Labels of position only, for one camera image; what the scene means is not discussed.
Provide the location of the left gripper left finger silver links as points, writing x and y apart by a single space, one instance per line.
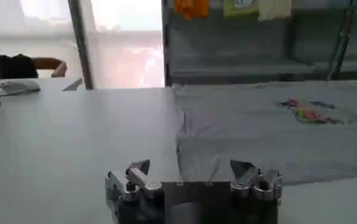
141 181

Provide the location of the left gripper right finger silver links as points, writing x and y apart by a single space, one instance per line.
246 178

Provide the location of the pale grey shirt colourful print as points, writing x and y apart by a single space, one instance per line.
257 143

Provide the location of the white desk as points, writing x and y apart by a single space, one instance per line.
55 83

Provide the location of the metal shelf rack with cloths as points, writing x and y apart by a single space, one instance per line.
242 45

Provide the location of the wooden chair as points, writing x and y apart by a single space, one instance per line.
49 63

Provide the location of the grey window frame post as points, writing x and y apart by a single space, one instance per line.
80 45

